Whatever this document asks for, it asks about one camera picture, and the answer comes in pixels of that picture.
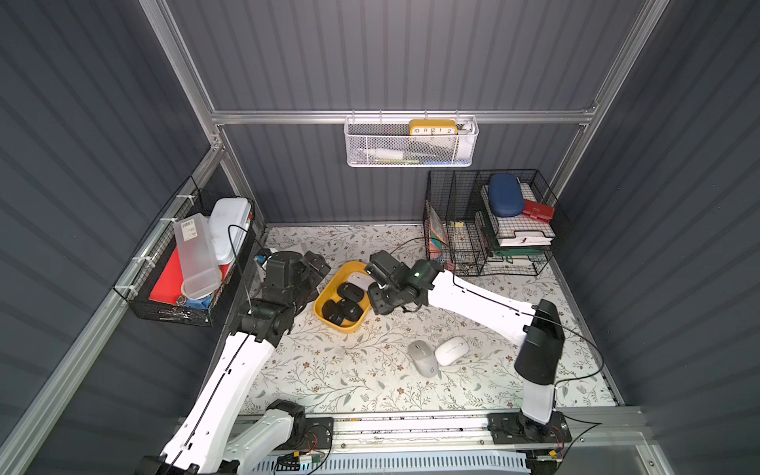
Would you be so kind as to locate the black wire desk organizer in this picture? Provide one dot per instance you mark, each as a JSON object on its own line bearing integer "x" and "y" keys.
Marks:
{"x": 456, "y": 196}

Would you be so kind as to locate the blue glasses case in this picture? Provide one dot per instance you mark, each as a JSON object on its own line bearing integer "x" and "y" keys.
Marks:
{"x": 505, "y": 195}

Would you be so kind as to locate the white wire wall basket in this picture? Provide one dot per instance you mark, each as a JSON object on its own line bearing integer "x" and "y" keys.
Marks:
{"x": 377, "y": 141}

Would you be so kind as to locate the white mouse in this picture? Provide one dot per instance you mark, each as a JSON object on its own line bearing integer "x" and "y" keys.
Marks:
{"x": 451, "y": 350}

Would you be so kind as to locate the yellow plastic storage box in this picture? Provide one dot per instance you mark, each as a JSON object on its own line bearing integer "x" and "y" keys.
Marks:
{"x": 331, "y": 293}

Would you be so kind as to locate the translucent plastic container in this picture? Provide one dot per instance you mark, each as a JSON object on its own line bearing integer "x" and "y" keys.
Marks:
{"x": 201, "y": 273}

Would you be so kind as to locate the grey ergonomic mouse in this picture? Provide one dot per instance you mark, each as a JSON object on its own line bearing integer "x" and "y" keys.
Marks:
{"x": 423, "y": 358}

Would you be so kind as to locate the light grey mouse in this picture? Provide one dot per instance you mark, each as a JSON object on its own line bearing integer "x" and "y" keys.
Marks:
{"x": 360, "y": 279}

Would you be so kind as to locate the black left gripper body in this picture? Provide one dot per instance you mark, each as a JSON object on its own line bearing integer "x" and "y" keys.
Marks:
{"x": 306, "y": 271}

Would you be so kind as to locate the yellow digital clock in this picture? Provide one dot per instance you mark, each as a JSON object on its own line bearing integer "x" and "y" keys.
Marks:
{"x": 433, "y": 127}

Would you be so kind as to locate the white plastic case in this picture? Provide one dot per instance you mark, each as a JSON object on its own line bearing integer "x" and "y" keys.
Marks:
{"x": 228, "y": 223}

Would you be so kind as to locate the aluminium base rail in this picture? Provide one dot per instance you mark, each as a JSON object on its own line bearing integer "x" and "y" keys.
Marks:
{"x": 483, "y": 429}

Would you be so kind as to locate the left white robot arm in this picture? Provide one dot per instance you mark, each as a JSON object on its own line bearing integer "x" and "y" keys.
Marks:
{"x": 204, "y": 443}

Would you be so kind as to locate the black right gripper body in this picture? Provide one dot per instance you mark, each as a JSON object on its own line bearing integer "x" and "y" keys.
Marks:
{"x": 380, "y": 280}

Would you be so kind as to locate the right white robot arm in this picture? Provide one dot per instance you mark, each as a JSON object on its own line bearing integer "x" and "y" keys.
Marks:
{"x": 534, "y": 328}

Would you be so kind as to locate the red folder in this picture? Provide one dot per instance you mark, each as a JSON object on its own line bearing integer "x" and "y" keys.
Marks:
{"x": 168, "y": 289}

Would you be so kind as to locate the black mouse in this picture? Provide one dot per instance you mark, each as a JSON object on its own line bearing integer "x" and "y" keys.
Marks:
{"x": 351, "y": 292}
{"x": 332, "y": 312}
{"x": 350, "y": 311}

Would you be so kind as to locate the black wire side basket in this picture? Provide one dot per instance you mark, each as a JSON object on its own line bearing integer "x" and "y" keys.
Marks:
{"x": 153, "y": 283}

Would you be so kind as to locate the red wallet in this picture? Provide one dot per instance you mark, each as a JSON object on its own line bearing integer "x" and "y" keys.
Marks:
{"x": 538, "y": 212}

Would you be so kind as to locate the checkered notebook stack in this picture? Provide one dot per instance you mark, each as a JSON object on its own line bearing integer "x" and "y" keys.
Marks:
{"x": 520, "y": 231}

